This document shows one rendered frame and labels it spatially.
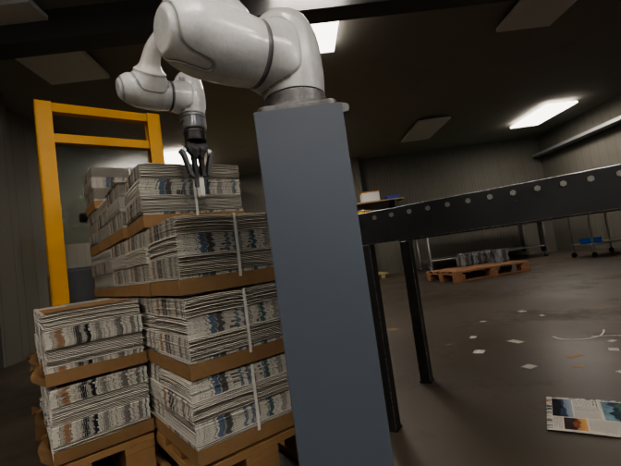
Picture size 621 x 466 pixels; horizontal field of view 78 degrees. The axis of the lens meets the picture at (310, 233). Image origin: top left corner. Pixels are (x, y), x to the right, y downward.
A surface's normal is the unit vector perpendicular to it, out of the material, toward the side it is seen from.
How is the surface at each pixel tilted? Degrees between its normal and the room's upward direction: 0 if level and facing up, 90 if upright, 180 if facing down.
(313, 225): 90
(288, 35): 84
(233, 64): 147
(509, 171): 90
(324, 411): 90
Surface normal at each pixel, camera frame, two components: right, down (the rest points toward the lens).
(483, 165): 0.03, -0.07
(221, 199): 0.56, -0.13
